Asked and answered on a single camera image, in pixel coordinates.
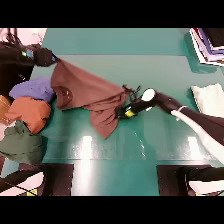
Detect dark green garment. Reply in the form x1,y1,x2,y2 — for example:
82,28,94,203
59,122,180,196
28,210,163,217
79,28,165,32
0,119,45,165

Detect brown T-shirt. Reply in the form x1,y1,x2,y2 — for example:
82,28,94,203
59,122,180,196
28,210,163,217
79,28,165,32
49,59,131,141

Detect orange garment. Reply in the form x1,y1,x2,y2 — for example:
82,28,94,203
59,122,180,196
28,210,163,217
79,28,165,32
4,96,53,135

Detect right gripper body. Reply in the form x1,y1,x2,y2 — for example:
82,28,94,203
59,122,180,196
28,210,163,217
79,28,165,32
114,99,148,121

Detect folded purple garment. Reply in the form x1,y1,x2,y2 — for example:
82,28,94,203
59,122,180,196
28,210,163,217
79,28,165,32
194,27,224,63

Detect folded black garment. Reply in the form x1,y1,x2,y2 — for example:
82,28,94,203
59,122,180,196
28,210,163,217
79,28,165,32
202,27,224,48

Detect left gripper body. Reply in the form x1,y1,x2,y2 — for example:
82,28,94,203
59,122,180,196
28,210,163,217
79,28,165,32
34,47,60,67

